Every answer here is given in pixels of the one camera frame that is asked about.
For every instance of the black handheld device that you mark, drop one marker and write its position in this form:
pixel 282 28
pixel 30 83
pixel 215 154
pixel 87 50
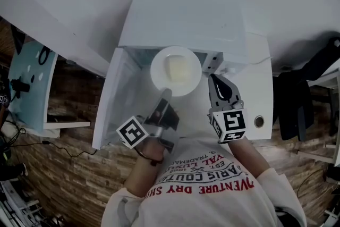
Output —
pixel 20 85

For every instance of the person's right forearm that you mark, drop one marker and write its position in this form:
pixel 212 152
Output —
pixel 247 156

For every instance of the white round plate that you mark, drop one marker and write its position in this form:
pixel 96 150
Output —
pixel 158 71

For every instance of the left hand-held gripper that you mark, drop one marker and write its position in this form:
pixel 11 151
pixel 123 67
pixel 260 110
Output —
pixel 132 132

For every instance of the white microwave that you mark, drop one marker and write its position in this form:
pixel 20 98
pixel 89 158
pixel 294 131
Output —
pixel 186 21

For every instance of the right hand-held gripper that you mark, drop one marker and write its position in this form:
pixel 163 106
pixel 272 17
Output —
pixel 233 122

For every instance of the white metal rack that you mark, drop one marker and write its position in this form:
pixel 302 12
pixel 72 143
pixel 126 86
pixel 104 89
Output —
pixel 16 207

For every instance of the pale background table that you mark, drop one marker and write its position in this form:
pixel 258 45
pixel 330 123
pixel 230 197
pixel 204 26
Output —
pixel 29 103

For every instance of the person in white clothes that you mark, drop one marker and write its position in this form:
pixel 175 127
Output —
pixel 207 199

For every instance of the person's left forearm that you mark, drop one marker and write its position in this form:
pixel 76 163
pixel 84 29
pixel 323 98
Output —
pixel 146 167

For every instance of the black office chair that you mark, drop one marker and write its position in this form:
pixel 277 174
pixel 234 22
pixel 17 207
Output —
pixel 297 103

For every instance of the white side desk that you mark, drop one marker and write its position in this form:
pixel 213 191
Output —
pixel 336 103

